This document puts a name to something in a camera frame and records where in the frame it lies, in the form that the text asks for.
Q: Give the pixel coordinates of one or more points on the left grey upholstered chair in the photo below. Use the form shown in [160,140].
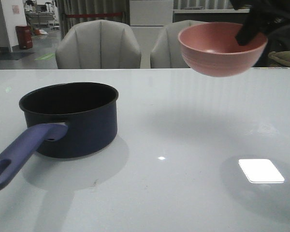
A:
[99,44]

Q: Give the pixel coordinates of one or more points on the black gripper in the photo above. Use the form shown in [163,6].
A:
[264,17]

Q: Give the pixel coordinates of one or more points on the right grey upholstered chair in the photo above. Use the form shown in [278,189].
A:
[166,51]

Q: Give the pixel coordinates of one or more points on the pink plastic bowl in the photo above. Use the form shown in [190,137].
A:
[212,49]

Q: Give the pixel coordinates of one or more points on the grey upholstered chair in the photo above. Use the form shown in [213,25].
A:
[99,44]
[166,51]

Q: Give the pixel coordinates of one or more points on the dark blue saucepan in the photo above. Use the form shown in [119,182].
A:
[63,121]

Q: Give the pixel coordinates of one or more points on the red trash bin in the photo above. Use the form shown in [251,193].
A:
[24,36]

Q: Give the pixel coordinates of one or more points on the dark grey counter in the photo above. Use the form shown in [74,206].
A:
[211,15]

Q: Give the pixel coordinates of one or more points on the white cabinet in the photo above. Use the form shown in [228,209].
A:
[147,17]

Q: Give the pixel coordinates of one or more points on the beige cushion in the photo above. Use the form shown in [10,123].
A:
[279,59]

